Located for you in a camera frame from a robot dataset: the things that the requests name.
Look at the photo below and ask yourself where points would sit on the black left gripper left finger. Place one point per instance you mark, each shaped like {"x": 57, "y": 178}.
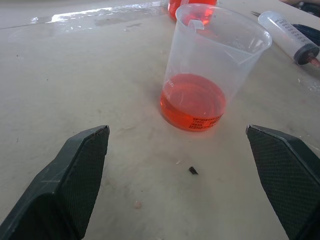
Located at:
{"x": 67, "y": 190}

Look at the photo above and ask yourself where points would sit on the small dark debris chip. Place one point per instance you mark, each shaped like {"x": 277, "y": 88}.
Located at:
{"x": 193, "y": 171}

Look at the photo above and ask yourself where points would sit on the clear plastic syringe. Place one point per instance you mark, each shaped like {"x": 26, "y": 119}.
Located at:
{"x": 287, "y": 33}

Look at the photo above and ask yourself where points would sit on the clear beaker with red liquid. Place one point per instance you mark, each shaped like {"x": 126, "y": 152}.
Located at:
{"x": 200, "y": 82}

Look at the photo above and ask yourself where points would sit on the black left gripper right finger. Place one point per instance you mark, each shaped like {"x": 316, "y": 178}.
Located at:
{"x": 282, "y": 180}

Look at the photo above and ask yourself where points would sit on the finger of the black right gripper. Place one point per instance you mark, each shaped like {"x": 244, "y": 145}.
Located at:
{"x": 308, "y": 32}

